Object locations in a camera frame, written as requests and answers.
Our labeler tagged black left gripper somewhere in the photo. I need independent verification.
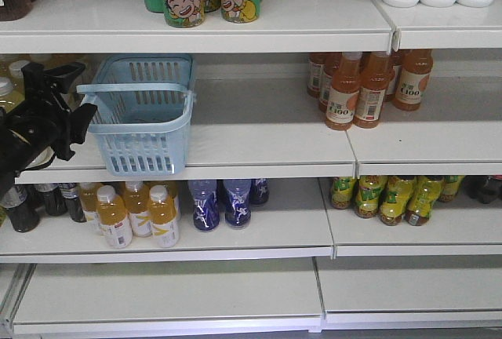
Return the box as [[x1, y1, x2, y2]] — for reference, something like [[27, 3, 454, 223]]
[[1, 62, 97, 182]]

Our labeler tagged light blue plastic basket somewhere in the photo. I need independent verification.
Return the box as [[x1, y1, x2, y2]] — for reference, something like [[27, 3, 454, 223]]
[[77, 53, 195, 177]]

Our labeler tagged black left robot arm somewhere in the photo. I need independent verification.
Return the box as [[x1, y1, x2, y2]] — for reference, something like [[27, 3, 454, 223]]
[[1, 62, 97, 195]]

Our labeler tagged pale green tea bottle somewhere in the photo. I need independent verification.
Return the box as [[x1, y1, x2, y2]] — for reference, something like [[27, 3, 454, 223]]
[[0, 77, 19, 112]]

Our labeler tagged dark tea bottle grey label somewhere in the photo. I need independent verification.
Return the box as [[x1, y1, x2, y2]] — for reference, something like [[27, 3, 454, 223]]
[[1, 185, 40, 233]]

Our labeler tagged yellow juice bottle white label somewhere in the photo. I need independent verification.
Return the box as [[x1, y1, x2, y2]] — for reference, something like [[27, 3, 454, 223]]
[[96, 185, 133, 249]]

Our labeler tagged blue sports drink bottle left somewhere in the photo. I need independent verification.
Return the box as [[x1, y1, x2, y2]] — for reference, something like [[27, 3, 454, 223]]
[[187, 180, 220, 231]]

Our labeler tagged blue sports drink bottle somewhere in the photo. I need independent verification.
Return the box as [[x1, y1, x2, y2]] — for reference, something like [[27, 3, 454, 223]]
[[249, 178, 270, 206], [187, 180, 220, 231], [224, 179, 251, 228]]

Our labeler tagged blue sports drink bottle middle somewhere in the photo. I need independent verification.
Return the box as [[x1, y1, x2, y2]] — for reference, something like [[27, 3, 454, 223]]
[[224, 179, 251, 228]]

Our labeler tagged blue sports drink bottle back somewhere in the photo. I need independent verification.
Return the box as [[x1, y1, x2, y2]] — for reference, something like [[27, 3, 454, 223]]
[[249, 178, 270, 206]]

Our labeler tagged white metal shelving unit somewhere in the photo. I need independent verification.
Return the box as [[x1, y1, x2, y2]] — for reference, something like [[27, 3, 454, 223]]
[[1, 0, 501, 338]]

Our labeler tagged orange C100 juice bottle front-left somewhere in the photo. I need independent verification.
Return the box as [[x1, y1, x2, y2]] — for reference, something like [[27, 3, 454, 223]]
[[325, 52, 362, 130]]

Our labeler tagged yellow lemon tea bottle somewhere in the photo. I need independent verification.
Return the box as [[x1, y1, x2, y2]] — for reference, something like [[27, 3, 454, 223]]
[[379, 175, 417, 226], [405, 175, 445, 226], [355, 175, 387, 218], [330, 177, 358, 210]]

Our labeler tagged orange C100 juice bottle front-middle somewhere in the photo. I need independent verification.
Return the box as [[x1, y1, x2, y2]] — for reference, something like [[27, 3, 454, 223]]
[[353, 51, 391, 129]]

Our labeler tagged orange C100 juice bottle right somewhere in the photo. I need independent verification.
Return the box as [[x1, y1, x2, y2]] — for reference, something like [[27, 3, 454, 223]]
[[392, 49, 433, 111]]

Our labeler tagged dark cola bottle red label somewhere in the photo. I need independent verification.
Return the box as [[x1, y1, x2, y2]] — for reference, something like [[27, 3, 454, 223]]
[[465, 175, 501, 204]]

